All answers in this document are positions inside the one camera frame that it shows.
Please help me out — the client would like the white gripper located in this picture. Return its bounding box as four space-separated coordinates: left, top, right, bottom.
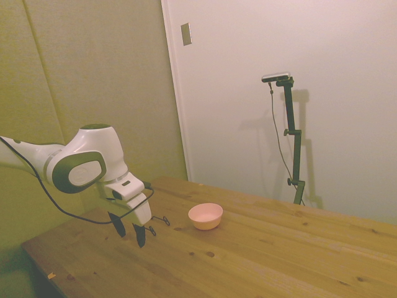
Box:
107 173 153 249

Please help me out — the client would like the white door frame trim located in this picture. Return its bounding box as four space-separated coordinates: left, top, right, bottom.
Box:
161 0 194 183

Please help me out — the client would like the camera on black stand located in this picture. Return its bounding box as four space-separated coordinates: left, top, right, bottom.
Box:
268 81 306 207

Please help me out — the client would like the pink plastic bowl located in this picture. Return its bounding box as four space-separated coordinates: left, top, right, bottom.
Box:
187 202 224 231

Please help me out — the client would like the black wire dish rack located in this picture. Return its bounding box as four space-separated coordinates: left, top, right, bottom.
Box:
145 215 171 237

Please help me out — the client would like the silver exterior camera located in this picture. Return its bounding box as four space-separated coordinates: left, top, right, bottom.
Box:
261 71 292 84

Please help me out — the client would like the black camera stand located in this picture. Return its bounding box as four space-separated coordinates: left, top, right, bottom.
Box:
275 77 306 206

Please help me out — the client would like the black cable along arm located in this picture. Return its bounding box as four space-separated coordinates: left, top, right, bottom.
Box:
0 135 155 225

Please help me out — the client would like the grey wall switch plate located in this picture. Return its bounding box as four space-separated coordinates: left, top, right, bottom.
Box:
180 22 193 47

